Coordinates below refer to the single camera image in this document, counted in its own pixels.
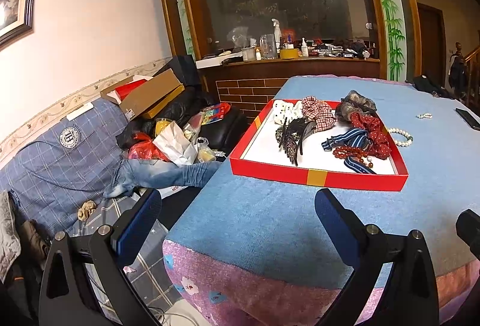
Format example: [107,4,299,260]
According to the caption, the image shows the large cream pearl bracelet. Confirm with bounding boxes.
[385,126,415,148]

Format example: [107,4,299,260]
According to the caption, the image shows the red polka dot scrunchie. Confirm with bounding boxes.
[350,112,391,160]

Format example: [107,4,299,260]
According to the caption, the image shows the blue plaid sofa cover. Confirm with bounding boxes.
[1,98,127,237]

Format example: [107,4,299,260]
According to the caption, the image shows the white cherry print scrunchie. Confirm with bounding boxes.
[272,100,303,126]

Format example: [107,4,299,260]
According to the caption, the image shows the red plaid scrunchie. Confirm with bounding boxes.
[301,96,337,132]

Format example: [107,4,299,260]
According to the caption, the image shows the black folded garment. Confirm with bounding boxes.
[412,75,455,100]

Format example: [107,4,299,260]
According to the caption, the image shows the navy striped watch strap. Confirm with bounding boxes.
[320,126,378,175]

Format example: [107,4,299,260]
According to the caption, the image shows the wooden stair railing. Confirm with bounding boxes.
[465,46,480,112]

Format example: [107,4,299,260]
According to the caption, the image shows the wooden counter ledge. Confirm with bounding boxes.
[199,57,387,123]

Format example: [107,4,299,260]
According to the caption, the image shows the blue jeans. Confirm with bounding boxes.
[103,159,222,198]

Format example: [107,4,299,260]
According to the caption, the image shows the grey metallic scrunchie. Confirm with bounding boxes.
[335,90,377,123]

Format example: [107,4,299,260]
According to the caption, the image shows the white spray bottle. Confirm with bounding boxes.
[272,18,281,54]

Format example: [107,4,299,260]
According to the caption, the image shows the black smartphone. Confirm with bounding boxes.
[456,108,480,131]

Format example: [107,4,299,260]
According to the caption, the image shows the brown cardboard box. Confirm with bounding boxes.
[100,69,185,121]

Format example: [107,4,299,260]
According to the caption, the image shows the red bead bracelet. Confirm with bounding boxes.
[332,145,376,169]

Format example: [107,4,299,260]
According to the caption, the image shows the red white tray box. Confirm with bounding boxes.
[229,100,408,192]

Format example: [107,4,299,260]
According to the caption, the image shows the brown wooden door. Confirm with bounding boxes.
[417,3,446,86]

